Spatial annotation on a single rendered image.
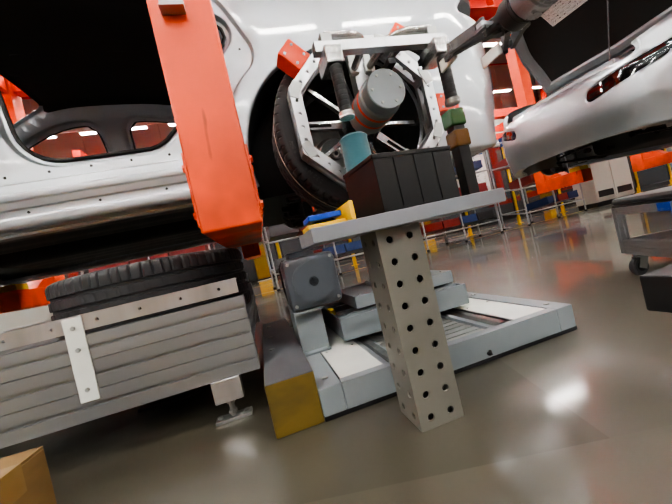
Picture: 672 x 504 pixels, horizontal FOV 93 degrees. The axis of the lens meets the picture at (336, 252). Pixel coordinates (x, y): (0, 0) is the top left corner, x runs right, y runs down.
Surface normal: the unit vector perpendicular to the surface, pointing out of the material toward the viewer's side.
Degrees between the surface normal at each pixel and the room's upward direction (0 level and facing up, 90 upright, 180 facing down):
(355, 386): 90
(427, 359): 90
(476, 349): 90
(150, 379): 90
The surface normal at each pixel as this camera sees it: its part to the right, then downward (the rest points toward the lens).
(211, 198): 0.23, -0.05
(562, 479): -0.23, -0.97
